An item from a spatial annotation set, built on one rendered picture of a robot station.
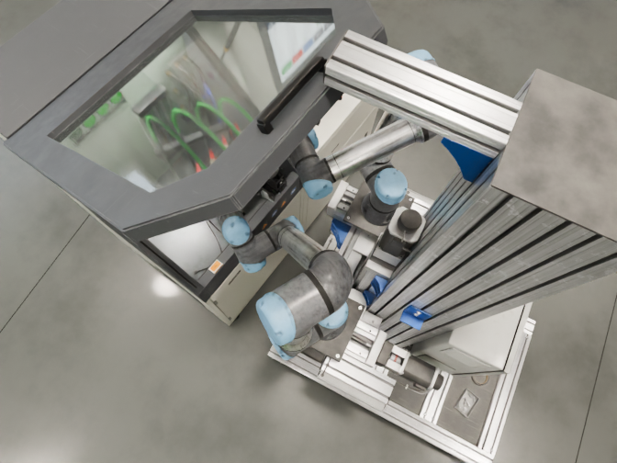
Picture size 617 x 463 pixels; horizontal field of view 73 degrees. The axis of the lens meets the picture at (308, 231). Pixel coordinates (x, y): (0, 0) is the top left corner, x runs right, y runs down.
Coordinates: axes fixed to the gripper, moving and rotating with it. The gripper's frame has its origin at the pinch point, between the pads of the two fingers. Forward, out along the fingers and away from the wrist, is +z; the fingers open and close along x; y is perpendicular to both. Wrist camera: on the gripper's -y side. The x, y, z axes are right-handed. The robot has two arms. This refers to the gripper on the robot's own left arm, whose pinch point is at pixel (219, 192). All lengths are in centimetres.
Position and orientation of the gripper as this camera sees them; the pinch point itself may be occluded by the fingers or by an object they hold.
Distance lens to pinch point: 154.3
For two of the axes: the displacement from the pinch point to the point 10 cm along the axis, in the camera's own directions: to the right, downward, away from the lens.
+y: 5.2, 7.1, 4.8
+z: -2.9, -3.8, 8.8
